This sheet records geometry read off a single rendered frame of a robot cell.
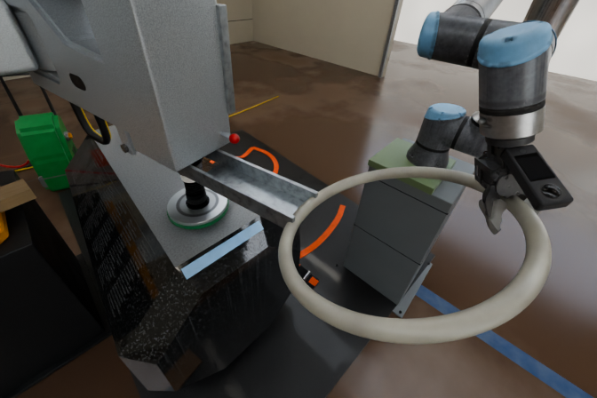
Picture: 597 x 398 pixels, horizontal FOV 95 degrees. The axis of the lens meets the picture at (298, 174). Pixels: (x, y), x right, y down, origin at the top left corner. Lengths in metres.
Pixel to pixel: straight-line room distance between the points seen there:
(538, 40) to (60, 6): 1.14
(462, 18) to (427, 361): 1.60
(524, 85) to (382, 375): 1.49
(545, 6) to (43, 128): 2.96
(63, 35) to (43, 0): 0.11
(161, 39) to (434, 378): 1.81
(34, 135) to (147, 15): 2.26
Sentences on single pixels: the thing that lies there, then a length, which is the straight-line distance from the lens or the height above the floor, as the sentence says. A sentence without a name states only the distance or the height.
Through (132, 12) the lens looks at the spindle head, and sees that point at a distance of 0.69.
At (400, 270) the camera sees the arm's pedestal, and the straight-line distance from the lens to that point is 1.69.
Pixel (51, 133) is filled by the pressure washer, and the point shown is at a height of 0.48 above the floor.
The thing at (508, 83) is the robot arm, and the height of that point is 1.48.
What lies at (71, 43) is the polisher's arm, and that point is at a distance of 1.06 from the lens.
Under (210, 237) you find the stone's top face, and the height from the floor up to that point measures 0.83.
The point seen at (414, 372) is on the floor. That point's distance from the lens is 1.81.
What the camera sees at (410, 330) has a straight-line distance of 0.43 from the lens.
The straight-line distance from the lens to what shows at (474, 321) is 0.45.
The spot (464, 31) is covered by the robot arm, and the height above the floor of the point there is 1.52.
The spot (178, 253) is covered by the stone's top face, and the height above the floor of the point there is 0.83.
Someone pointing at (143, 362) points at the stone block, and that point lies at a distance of 1.19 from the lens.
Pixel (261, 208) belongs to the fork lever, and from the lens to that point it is 0.70.
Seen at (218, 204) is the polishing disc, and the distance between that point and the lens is 1.06.
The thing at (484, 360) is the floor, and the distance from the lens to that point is 2.01.
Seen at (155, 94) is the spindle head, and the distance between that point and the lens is 0.73.
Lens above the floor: 1.60
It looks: 37 degrees down
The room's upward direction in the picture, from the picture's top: 4 degrees clockwise
